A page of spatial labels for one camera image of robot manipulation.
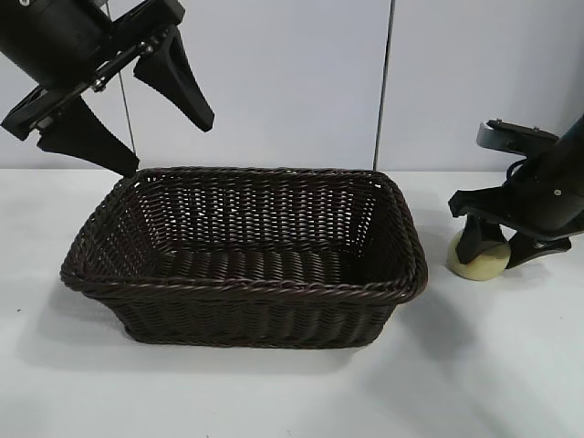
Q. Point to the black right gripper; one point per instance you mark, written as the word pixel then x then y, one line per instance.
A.
pixel 543 205

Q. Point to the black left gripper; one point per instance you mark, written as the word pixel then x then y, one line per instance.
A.
pixel 50 41

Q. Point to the pale yellow egg yolk pastry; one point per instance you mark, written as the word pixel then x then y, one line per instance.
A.
pixel 488 267

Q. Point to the dark brown wicker basket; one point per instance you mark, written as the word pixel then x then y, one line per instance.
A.
pixel 251 315

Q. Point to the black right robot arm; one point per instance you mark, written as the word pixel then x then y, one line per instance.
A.
pixel 572 155

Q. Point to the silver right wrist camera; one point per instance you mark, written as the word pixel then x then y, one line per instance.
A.
pixel 502 137

